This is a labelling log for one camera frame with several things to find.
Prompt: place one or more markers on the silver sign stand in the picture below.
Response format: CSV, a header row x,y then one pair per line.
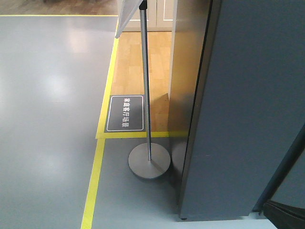
x,y
149,160

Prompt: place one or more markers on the dark grey fridge body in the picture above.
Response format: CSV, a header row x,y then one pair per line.
x,y
249,107

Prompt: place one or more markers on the dark floor sign sticker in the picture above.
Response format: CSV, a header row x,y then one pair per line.
x,y
125,114

